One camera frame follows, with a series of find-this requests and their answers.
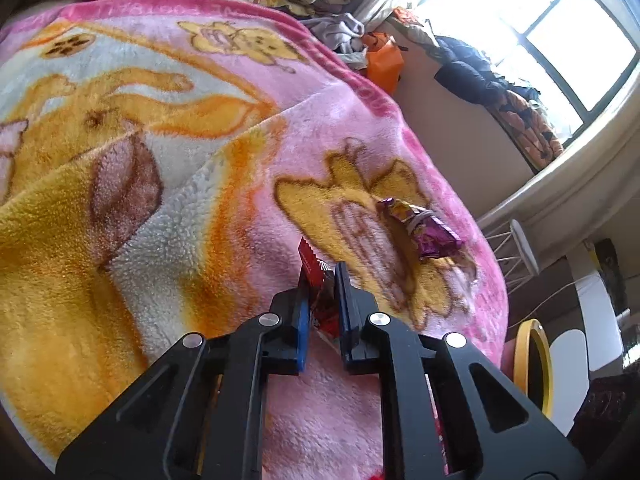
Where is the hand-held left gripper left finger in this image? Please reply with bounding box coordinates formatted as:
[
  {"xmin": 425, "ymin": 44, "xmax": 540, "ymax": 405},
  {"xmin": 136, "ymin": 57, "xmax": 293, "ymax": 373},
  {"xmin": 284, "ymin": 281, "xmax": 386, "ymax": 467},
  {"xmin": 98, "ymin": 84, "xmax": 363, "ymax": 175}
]
[{"xmin": 55, "ymin": 287, "xmax": 311, "ymax": 480}]

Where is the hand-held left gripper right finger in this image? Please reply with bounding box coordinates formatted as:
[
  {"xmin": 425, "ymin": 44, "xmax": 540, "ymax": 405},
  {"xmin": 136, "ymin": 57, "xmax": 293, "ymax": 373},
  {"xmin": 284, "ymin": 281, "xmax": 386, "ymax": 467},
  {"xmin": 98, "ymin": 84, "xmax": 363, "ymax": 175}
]
[{"xmin": 334, "ymin": 261, "xmax": 586, "ymax": 480}]

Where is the red snack wrapper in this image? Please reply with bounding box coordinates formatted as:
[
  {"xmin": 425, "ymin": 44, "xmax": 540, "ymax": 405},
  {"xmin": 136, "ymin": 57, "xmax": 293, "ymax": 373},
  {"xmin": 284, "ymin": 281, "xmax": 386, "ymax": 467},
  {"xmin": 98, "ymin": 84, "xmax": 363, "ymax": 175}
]
[{"xmin": 297, "ymin": 236, "xmax": 346, "ymax": 347}]

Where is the yellow trash bin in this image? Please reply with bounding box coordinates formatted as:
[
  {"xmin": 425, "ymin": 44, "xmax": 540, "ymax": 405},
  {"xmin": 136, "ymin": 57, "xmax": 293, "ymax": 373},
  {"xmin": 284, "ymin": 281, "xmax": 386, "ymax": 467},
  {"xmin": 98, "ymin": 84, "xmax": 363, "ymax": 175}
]
[{"xmin": 514, "ymin": 318, "xmax": 554, "ymax": 418}]

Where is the purple snack wrapper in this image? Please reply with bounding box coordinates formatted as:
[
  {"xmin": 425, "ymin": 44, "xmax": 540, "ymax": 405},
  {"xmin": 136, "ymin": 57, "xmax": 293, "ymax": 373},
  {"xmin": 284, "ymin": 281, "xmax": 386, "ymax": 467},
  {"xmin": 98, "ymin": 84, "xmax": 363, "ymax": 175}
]
[{"xmin": 376, "ymin": 198, "xmax": 466, "ymax": 260}]

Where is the pink printed blanket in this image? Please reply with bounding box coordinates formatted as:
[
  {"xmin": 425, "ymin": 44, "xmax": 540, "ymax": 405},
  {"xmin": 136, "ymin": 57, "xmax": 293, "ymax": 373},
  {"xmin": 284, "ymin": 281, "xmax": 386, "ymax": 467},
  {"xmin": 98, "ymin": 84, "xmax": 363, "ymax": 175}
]
[{"xmin": 0, "ymin": 0, "xmax": 511, "ymax": 480}]

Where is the white chair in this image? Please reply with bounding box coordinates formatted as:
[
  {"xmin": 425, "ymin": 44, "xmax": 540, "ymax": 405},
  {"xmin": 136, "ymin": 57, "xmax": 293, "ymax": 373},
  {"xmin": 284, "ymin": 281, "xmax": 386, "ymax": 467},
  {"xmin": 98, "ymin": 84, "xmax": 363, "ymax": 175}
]
[{"xmin": 549, "ymin": 277, "xmax": 628, "ymax": 436}]

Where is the orange bag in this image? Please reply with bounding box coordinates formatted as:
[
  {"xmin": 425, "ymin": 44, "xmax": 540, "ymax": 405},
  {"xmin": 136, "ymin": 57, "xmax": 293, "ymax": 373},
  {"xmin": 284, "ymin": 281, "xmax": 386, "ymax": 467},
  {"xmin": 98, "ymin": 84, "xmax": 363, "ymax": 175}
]
[{"xmin": 362, "ymin": 32, "xmax": 405, "ymax": 96}]

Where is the orange patterned blanket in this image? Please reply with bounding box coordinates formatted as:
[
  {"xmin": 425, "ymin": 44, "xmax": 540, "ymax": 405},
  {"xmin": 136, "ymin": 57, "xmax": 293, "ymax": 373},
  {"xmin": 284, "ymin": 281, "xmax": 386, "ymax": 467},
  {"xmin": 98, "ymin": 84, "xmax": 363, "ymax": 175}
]
[{"xmin": 492, "ymin": 87, "xmax": 566, "ymax": 172}]

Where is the dark jacket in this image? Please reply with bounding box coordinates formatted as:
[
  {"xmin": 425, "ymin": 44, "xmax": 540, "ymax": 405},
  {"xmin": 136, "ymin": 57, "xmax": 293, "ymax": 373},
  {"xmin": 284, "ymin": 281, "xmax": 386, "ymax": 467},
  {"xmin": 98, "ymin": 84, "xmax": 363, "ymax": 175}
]
[{"xmin": 434, "ymin": 35, "xmax": 512, "ymax": 107}]

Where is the black tall object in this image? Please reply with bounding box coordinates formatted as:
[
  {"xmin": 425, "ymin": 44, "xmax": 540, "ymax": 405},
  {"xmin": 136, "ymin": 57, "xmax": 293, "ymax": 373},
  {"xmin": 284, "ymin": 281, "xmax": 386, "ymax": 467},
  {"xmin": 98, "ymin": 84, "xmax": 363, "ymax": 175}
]
[{"xmin": 594, "ymin": 237, "xmax": 629, "ymax": 313}]

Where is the grey garment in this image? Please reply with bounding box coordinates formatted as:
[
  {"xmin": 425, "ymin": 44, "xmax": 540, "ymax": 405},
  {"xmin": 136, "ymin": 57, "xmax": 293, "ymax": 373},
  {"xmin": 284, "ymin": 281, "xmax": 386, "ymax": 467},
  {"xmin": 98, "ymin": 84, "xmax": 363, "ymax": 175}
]
[{"xmin": 300, "ymin": 12, "xmax": 369, "ymax": 69}]

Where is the dark red patterned cloth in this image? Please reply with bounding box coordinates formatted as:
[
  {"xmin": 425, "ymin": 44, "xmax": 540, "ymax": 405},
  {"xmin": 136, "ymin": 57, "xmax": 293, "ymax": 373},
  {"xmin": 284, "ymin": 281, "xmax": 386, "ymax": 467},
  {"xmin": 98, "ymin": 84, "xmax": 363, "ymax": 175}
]
[{"xmin": 569, "ymin": 374, "xmax": 640, "ymax": 463}]

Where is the window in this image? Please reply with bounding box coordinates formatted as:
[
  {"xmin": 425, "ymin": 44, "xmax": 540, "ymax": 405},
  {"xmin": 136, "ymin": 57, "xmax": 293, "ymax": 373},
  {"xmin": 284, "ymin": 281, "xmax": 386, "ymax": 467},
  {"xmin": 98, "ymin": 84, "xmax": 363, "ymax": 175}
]
[{"xmin": 415, "ymin": 0, "xmax": 640, "ymax": 126}]

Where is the white wire stool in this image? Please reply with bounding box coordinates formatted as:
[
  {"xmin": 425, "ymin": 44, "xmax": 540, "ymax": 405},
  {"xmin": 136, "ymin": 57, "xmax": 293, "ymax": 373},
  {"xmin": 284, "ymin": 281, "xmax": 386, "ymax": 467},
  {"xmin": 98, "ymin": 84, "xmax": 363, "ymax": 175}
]
[{"xmin": 477, "ymin": 219, "xmax": 541, "ymax": 306}]

